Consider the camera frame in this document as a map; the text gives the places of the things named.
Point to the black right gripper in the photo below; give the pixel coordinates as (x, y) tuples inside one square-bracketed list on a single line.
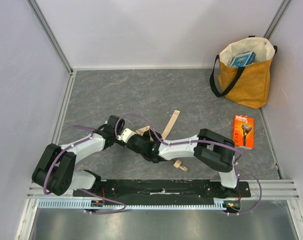
[(154, 136)]

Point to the beige folding umbrella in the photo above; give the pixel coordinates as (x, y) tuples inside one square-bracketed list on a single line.
[(147, 130)]

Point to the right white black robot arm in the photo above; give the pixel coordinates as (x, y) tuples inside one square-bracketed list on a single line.
[(212, 149)]

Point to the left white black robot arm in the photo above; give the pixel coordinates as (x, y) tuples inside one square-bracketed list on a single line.
[(55, 171)]

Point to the orange razor package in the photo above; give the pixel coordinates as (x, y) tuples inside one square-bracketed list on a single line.
[(243, 132)]

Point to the mustard tote bag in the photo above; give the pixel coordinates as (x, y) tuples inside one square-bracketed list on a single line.
[(245, 85)]

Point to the blue razor box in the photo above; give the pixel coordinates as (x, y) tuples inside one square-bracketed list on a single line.
[(243, 60)]

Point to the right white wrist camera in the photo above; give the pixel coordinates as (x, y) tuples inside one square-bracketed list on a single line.
[(125, 135)]

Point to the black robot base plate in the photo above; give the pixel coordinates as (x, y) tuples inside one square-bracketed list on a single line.
[(167, 191)]

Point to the white slotted cable duct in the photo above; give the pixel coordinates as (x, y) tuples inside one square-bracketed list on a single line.
[(98, 204)]

